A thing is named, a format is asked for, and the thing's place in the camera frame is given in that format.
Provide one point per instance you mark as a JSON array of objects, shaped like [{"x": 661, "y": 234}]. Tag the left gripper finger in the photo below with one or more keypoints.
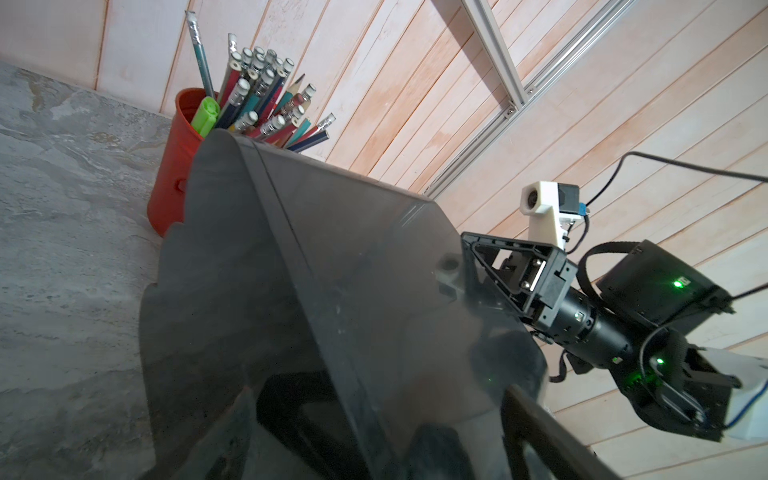
[{"x": 524, "y": 423}]

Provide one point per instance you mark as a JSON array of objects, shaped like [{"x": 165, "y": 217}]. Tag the green highlighter pen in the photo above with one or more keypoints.
[{"x": 206, "y": 116}]

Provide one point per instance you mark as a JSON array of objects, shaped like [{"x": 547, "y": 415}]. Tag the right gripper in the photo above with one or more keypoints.
[{"x": 532, "y": 278}]

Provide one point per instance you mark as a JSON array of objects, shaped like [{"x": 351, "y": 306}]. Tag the black drawer cabinet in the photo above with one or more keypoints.
[{"x": 306, "y": 321}]

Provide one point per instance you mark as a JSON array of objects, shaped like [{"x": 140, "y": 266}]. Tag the red pencil cup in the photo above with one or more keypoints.
[{"x": 166, "y": 203}]

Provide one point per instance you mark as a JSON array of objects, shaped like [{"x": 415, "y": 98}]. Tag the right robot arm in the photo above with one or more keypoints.
[{"x": 634, "y": 323}]

